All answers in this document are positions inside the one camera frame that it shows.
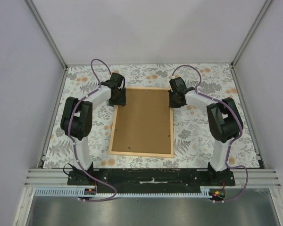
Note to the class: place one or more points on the light wooden picture frame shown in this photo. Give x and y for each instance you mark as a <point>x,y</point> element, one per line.
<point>141,154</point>

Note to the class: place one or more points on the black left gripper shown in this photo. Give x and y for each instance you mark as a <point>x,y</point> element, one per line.
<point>121,101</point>

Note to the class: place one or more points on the left aluminium frame post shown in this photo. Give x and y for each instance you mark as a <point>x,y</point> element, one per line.
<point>37,16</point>

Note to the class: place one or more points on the white slotted cable duct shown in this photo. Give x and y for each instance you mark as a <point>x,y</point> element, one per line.
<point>85,193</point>

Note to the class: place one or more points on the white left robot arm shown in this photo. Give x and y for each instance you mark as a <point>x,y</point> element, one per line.
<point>77,115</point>

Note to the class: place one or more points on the floral patterned table mat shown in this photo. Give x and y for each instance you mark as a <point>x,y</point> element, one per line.
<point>193,143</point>

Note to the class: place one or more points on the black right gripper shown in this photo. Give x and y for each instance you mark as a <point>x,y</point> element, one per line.
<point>172,105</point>

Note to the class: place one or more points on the aluminium front rail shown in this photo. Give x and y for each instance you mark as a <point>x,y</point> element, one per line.
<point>258,178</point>

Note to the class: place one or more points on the aluminium frame post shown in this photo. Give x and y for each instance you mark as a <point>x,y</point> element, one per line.
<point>260,16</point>
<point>37,16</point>

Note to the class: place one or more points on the brown cardboard backing board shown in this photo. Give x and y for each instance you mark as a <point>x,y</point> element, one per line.
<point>143,122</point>

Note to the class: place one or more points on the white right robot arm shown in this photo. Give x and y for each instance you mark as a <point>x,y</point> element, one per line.
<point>224,120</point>

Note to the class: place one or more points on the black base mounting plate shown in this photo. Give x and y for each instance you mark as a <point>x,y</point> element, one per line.
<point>194,176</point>

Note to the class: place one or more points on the right aluminium frame post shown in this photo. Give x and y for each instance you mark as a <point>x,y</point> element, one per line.
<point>260,16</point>

